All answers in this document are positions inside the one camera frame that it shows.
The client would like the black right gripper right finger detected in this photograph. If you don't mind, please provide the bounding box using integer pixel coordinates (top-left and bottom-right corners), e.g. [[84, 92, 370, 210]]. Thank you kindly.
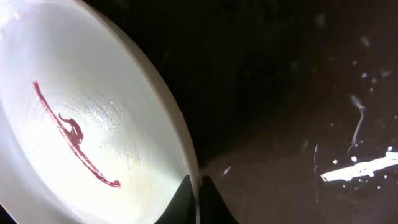
[[199, 175, 238, 224]]

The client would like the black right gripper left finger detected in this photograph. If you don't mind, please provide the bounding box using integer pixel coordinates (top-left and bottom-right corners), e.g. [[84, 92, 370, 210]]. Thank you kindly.
[[155, 175, 196, 224]]

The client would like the cream white plate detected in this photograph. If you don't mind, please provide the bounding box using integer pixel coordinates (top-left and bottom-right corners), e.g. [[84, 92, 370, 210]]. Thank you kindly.
[[1, 1, 200, 223]]

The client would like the dark brown plastic tray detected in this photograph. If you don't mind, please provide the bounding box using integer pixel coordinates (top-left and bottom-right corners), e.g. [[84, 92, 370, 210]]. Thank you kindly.
[[90, 0, 397, 223]]

